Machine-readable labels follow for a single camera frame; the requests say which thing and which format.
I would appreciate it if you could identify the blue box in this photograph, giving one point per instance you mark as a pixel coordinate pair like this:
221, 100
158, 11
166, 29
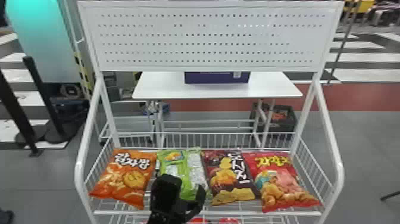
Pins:
215, 77

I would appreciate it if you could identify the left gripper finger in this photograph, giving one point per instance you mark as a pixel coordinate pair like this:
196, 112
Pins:
200, 194

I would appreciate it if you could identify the black crate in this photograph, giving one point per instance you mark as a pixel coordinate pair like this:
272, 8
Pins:
281, 119

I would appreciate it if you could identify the white side table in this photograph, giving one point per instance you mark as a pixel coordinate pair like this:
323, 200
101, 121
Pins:
215, 89

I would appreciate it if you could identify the green snack packet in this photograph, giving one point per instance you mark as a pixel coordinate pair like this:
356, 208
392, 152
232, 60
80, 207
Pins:
185, 169

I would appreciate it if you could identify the yellow black striped post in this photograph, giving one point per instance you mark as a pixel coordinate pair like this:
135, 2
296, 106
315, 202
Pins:
83, 75

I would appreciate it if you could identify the dark brown snack packet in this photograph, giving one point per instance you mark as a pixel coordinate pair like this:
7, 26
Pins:
228, 178

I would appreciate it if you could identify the red snack packet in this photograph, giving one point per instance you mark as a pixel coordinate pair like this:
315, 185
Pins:
278, 184

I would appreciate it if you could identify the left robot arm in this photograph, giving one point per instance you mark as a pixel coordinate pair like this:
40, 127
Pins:
162, 220

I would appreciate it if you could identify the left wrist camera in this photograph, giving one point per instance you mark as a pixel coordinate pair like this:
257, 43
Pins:
165, 192

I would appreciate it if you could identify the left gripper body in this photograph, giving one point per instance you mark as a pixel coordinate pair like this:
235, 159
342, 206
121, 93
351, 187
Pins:
179, 211

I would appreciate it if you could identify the orange snack packet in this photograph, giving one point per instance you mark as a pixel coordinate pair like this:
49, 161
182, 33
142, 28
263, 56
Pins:
125, 181

